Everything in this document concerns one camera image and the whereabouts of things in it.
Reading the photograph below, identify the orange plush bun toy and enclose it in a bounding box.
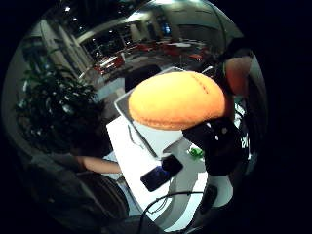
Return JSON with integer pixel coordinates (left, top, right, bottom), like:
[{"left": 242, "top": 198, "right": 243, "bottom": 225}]
[{"left": 127, "top": 57, "right": 253, "bottom": 132}]

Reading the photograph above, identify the small green object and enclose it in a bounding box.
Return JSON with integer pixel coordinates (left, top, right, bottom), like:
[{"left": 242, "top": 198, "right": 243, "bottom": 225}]
[{"left": 188, "top": 146, "right": 205, "bottom": 160}]

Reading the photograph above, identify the small black case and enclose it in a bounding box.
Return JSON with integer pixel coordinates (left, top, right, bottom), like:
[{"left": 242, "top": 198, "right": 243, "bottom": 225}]
[{"left": 161, "top": 154, "right": 184, "bottom": 176}]

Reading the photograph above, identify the grey open laptop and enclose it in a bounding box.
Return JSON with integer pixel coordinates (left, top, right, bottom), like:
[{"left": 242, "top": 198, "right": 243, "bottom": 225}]
[{"left": 113, "top": 66, "right": 188, "bottom": 160}]

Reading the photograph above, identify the black smartphone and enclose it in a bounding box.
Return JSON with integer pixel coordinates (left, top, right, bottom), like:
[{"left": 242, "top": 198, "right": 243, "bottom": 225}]
[{"left": 139, "top": 165, "right": 174, "bottom": 193}]

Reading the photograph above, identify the group of red chairs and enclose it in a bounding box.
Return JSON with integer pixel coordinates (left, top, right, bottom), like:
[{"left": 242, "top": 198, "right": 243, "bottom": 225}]
[{"left": 94, "top": 40, "right": 209, "bottom": 75}]

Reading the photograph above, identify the the person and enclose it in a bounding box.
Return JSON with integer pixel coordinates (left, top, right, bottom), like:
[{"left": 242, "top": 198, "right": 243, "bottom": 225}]
[{"left": 19, "top": 150, "right": 131, "bottom": 234}]

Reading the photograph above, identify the green leafy potted plant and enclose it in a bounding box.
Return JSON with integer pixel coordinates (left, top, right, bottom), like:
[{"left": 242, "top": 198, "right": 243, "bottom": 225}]
[{"left": 14, "top": 48, "right": 108, "bottom": 154}]

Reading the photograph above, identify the black cable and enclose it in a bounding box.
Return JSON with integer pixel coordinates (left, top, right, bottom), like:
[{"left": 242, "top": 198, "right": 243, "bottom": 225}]
[{"left": 136, "top": 190, "right": 206, "bottom": 234}]

